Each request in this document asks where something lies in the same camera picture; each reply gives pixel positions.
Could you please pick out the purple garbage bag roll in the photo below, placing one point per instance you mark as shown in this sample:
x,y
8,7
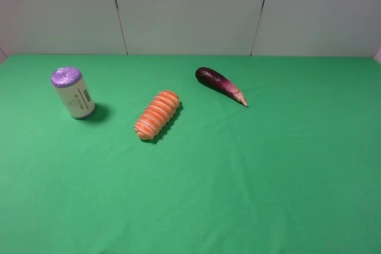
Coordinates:
x,y
72,89

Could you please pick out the orange striped bread toy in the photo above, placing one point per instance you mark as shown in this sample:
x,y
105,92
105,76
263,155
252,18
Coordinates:
x,y
156,115

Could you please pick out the purple eggplant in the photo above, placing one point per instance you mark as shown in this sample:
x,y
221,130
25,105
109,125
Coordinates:
x,y
218,82

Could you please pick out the green table cloth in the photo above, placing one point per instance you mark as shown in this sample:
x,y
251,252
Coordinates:
x,y
298,171

